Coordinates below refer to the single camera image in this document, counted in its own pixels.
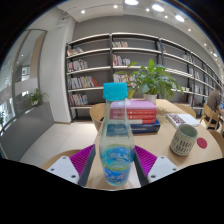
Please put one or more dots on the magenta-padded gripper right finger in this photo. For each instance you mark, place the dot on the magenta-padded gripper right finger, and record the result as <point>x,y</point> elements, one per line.
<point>163,168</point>

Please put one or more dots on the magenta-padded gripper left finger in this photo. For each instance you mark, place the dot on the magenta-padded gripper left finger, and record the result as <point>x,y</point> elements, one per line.
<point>63,168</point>

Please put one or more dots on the clear blue-capped water bottle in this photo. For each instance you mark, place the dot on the clear blue-capped water bottle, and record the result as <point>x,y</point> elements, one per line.
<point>116,146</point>

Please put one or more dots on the cream patterned ceramic cup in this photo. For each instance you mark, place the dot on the cream patterned ceramic cup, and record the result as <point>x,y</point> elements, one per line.
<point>182,141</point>

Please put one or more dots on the flat round red coaster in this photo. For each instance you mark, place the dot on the flat round red coaster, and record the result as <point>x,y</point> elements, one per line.
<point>202,143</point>

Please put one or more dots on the white book with patterned cover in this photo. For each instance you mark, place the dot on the white book with patterned cover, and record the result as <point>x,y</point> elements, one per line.
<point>182,119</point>

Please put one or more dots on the red book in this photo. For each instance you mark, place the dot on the red book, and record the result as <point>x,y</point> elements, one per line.
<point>144,118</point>
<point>143,112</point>

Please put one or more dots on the small potted floor plant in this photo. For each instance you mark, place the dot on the small potted floor plant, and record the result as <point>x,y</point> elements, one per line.
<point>36,97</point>

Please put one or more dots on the person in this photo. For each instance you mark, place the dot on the person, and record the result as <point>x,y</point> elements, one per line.
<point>213,98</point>

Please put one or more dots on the green potted table plant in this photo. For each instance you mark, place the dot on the green potted table plant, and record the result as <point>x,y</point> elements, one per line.
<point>151,80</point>

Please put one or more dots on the round ceiling lights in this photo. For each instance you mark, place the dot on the round ceiling lights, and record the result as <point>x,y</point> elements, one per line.
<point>157,7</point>

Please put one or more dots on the grey wall shelf unit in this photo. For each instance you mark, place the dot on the grey wall shelf unit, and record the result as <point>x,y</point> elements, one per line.
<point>96,61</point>

